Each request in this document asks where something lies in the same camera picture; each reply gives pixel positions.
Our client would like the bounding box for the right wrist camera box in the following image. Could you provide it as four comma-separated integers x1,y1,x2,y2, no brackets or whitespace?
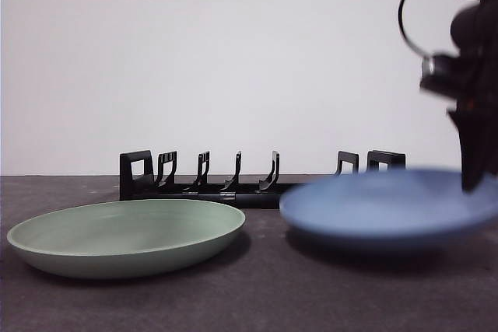
419,51,462,96

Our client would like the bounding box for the black plastic plate rack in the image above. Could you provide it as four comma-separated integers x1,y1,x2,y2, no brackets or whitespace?
119,149,408,210

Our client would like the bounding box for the green round plate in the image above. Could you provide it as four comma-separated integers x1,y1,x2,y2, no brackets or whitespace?
6,198,247,280

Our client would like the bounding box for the black camera cable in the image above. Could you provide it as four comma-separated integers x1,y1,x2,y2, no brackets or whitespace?
398,0,440,57

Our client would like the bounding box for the blue round plate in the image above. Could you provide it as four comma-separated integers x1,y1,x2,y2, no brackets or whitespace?
278,168,498,251

